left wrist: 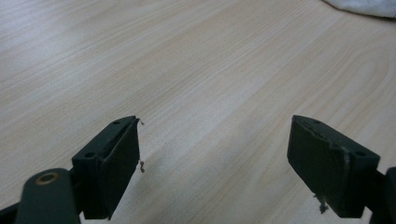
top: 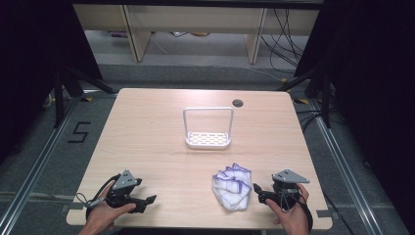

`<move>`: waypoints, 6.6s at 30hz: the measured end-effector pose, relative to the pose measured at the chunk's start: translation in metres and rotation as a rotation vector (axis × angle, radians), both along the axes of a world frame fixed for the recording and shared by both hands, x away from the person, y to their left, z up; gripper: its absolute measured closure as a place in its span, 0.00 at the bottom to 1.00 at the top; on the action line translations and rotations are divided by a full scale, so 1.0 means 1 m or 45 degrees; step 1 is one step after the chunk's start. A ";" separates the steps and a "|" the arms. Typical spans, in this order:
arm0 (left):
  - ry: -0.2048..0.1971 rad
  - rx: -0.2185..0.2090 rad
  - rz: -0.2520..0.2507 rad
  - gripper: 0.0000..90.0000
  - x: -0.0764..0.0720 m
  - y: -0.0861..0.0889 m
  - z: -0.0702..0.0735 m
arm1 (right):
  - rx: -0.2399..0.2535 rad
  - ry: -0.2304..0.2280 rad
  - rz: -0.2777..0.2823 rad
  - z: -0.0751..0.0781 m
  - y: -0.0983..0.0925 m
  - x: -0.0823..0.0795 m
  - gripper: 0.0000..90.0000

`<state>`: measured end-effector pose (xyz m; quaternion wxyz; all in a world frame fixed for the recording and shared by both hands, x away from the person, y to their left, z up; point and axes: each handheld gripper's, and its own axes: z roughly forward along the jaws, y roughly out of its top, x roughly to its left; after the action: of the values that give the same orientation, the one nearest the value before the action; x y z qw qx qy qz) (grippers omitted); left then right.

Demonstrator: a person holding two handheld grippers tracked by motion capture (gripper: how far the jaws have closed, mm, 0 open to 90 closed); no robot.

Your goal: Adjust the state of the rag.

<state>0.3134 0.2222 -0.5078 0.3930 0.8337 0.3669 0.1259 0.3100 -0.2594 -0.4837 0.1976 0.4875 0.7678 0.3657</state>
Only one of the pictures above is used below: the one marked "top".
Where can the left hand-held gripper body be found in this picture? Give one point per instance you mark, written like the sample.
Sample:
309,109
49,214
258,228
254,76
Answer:
123,182

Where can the aluminium floor rail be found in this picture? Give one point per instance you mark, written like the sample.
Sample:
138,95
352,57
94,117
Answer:
36,169
345,169

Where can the person's right hand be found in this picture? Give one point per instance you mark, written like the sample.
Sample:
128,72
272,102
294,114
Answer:
292,217

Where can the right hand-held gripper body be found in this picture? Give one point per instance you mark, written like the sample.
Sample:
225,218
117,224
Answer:
287,187

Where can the black curtain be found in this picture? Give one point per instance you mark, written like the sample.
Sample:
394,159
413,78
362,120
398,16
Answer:
32,65
375,81

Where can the grey flat object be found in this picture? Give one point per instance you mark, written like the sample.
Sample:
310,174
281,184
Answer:
179,33

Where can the white cloth with purple grid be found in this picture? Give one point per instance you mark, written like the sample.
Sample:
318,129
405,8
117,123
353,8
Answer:
232,187

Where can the person's left hand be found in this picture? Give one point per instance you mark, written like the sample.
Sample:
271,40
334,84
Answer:
106,213

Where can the beige wooden desk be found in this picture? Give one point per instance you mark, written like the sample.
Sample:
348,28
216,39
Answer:
195,19

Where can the grey tape strip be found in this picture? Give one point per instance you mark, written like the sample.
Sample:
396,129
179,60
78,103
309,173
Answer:
323,213
77,206

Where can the black metal stand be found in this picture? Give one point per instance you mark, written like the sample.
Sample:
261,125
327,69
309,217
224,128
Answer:
325,98
59,98

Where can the yellow round object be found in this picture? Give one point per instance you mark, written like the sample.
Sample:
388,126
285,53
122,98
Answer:
199,33

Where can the purple object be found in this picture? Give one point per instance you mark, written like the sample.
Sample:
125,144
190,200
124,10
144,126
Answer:
118,34

